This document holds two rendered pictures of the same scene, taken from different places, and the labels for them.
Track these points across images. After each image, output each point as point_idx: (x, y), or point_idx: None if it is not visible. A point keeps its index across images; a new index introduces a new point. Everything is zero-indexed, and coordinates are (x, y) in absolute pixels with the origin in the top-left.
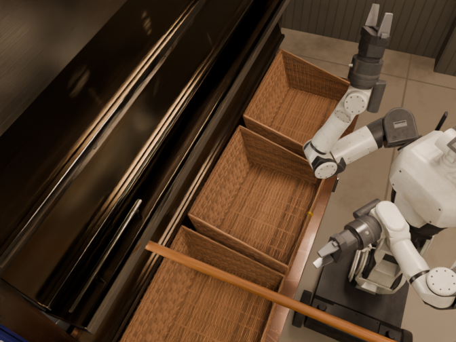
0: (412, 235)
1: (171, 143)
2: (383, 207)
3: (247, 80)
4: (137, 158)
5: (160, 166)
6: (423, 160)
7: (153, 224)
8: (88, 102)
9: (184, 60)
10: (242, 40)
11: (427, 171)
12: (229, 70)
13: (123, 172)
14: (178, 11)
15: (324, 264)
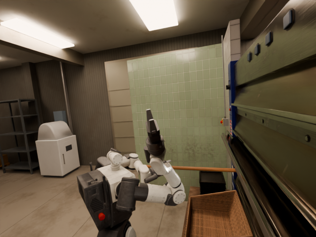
0: None
1: (247, 157)
2: (146, 169)
3: None
4: (246, 140)
5: (241, 152)
6: (126, 169)
7: (225, 143)
8: (245, 98)
9: (272, 146)
10: (288, 222)
11: (125, 168)
12: (260, 188)
13: (245, 136)
14: (264, 104)
15: None
